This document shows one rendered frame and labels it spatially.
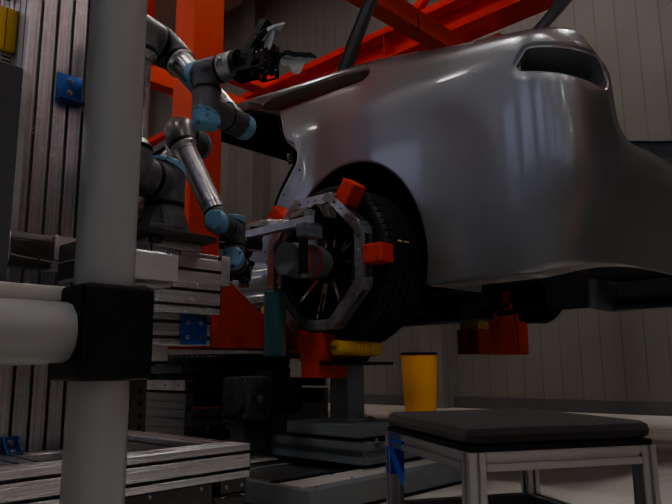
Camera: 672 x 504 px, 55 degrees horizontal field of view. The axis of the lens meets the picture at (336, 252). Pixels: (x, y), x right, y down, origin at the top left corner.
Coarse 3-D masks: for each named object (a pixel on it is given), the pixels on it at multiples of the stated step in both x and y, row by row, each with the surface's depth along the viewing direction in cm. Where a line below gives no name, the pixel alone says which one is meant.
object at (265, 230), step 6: (306, 216) 235; (312, 216) 233; (318, 216) 234; (282, 222) 244; (288, 222) 242; (294, 222) 239; (300, 222) 237; (312, 222) 233; (318, 222) 233; (258, 228) 254; (264, 228) 251; (270, 228) 249; (276, 228) 246; (282, 228) 244; (288, 228) 242; (294, 228) 242; (246, 234) 258; (252, 234) 256; (258, 234) 253; (264, 234) 252
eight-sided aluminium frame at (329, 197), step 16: (336, 208) 252; (352, 208) 252; (352, 224) 245; (368, 224) 246; (272, 240) 276; (288, 240) 278; (368, 240) 244; (272, 256) 275; (272, 272) 274; (368, 272) 242; (272, 288) 273; (352, 288) 241; (368, 288) 242; (288, 304) 271; (352, 304) 246; (288, 320) 264; (320, 320) 251; (336, 320) 245
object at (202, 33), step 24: (192, 0) 290; (216, 0) 297; (192, 24) 287; (216, 24) 295; (192, 48) 285; (216, 48) 293; (192, 96) 280; (216, 144) 286; (216, 168) 284; (192, 192) 273; (192, 216) 272
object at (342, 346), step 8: (336, 344) 244; (344, 344) 245; (352, 344) 248; (360, 344) 251; (368, 344) 255; (376, 344) 258; (336, 352) 244; (344, 352) 245; (352, 352) 248; (360, 352) 251; (368, 352) 254; (376, 352) 258
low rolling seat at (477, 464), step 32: (416, 416) 126; (448, 416) 125; (480, 416) 124; (512, 416) 123; (544, 416) 122; (576, 416) 122; (416, 448) 123; (448, 448) 109; (480, 448) 103; (512, 448) 104; (544, 448) 105; (576, 448) 107; (608, 448) 108; (640, 448) 110; (480, 480) 101; (640, 480) 110
